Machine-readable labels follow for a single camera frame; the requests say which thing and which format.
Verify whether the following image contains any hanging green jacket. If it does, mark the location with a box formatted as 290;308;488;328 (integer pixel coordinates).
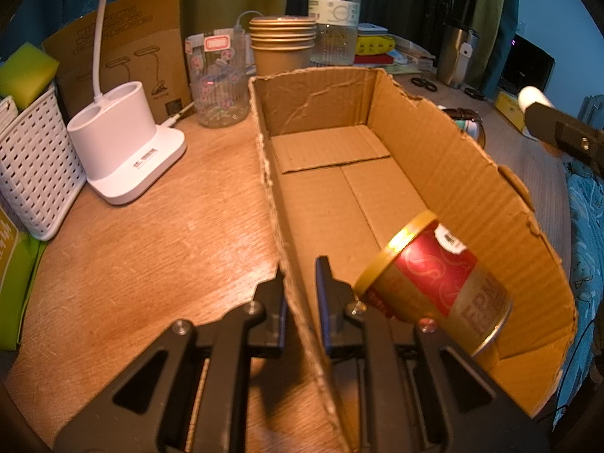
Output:
472;0;521;96

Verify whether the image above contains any pile of books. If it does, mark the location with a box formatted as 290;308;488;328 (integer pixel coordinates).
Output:
391;34;438;74

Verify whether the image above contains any glass jar with stickers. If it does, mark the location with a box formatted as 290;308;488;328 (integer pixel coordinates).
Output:
184;31;251;128

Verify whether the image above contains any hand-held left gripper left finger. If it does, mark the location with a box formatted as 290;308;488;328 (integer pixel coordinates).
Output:
53;269;288;453

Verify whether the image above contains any brown lamp packaging carton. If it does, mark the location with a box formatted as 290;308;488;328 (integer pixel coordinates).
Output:
42;0;197;126

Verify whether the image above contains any cardboard box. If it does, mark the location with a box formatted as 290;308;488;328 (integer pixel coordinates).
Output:
248;67;579;453

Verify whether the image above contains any white woven plastic basket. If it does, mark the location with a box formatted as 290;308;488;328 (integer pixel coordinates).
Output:
0;82;88;242

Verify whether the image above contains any white cable loop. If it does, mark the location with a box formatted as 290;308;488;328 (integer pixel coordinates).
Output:
234;10;266;35

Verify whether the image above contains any dark laptop screen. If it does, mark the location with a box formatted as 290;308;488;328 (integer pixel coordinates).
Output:
499;33;556;96

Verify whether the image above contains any brown leather strap wristwatch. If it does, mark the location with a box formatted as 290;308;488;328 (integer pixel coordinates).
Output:
439;106;488;148

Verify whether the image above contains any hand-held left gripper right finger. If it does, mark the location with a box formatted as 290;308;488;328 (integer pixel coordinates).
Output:
314;255;551;453

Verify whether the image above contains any steel tumbler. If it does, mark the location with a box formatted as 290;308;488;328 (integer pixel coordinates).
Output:
435;21;480;89

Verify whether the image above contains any blue printed blanket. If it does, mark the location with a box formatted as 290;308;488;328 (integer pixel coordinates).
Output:
549;159;604;428

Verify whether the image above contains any yellow book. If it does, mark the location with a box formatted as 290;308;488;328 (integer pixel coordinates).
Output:
356;33;396;56

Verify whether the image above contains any stack of gold paper cups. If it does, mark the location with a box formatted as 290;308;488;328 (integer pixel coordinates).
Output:
248;15;317;77

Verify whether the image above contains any white desk lamp base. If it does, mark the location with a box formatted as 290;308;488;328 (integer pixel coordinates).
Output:
66;0;188;206

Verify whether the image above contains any green packet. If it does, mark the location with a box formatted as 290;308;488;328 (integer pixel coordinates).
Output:
0;206;48;353

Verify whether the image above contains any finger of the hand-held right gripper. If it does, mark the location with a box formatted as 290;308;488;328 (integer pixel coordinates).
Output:
525;102;604;163

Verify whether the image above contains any clear plastic water bottle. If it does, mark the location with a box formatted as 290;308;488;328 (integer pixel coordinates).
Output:
307;0;364;67

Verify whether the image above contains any white plug cable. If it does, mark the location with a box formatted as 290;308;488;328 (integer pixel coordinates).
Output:
163;101;196;128

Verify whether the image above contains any white pill bottle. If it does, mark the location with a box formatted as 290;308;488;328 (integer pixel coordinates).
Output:
517;86;554;111

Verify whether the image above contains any green and yellow sponge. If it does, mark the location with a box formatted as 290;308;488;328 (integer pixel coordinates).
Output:
0;42;61;109

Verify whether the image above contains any red and gold tin can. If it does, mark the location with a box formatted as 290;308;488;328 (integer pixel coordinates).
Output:
353;210;514;357

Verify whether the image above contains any yellow box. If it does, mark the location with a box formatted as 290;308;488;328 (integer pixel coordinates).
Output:
494;91;539;140

